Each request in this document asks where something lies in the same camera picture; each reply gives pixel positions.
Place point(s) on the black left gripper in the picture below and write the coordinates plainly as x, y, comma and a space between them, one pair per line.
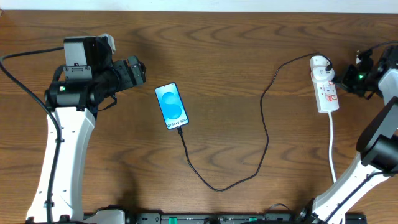
125, 73

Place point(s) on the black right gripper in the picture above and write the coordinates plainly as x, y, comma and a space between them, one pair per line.
351, 79

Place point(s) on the blue Galaxy smartphone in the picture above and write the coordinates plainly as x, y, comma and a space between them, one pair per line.
171, 106

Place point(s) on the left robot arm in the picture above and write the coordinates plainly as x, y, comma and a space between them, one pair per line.
89, 76

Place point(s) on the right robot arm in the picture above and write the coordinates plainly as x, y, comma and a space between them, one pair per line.
376, 157

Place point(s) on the white charger plug adapter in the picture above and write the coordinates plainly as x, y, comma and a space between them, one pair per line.
319, 61

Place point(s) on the white power strip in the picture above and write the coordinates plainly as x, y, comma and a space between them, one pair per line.
325, 90

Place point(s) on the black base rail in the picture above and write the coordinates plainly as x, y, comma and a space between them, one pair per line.
156, 218

